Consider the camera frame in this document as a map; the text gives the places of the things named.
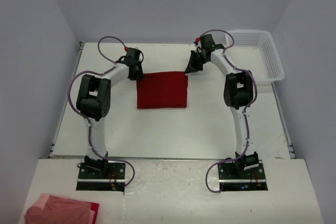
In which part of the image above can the red t-shirt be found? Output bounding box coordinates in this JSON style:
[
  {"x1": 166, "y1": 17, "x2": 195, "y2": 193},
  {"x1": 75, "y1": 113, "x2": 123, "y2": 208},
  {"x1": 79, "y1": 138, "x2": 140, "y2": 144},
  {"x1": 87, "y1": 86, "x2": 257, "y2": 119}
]
[
  {"x1": 136, "y1": 71, "x2": 188, "y2": 109},
  {"x1": 89, "y1": 202, "x2": 100, "y2": 224}
]

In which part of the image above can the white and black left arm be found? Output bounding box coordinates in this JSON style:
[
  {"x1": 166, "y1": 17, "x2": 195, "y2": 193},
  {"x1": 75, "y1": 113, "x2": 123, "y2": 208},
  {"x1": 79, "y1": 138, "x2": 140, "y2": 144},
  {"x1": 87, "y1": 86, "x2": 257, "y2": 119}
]
[{"x1": 74, "y1": 48, "x2": 144, "y2": 178}]

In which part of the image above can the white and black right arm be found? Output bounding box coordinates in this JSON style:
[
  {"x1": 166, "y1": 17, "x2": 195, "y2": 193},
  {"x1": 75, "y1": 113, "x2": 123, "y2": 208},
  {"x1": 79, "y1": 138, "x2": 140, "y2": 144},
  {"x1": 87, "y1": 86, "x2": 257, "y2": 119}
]
[{"x1": 184, "y1": 29, "x2": 259, "y2": 178}]

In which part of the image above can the folded red t-shirt in stack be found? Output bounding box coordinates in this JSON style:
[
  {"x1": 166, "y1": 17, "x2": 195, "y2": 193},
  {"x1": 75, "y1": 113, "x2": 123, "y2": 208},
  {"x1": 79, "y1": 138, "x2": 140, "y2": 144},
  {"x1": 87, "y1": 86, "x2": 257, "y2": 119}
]
[{"x1": 89, "y1": 202, "x2": 100, "y2": 224}]

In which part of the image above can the white perforated plastic basket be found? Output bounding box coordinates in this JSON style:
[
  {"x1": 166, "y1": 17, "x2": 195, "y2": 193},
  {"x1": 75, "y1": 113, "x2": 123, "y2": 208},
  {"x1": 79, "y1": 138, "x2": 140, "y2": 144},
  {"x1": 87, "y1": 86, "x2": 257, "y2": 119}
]
[{"x1": 225, "y1": 30, "x2": 285, "y2": 85}]

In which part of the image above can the folded pink t-shirt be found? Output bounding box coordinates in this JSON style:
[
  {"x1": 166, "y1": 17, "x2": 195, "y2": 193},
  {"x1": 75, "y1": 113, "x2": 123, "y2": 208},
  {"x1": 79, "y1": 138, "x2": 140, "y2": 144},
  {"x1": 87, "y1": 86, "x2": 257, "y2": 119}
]
[{"x1": 24, "y1": 194, "x2": 91, "y2": 223}]

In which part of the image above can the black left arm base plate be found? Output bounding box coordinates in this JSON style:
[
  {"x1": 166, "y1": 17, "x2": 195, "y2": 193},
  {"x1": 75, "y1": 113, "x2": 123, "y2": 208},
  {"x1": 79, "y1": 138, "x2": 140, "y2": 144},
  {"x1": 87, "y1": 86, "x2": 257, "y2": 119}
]
[{"x1": 76, "y1": 162, "x2": 125, "y2": 192}]

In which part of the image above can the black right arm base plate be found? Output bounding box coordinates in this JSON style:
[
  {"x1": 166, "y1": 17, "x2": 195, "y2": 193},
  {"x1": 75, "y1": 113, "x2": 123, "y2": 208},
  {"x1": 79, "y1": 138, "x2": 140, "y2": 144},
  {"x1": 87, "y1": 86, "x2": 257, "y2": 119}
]
[{"x1": 217, "y1": 161, "x2": 268, "y2": 192}]

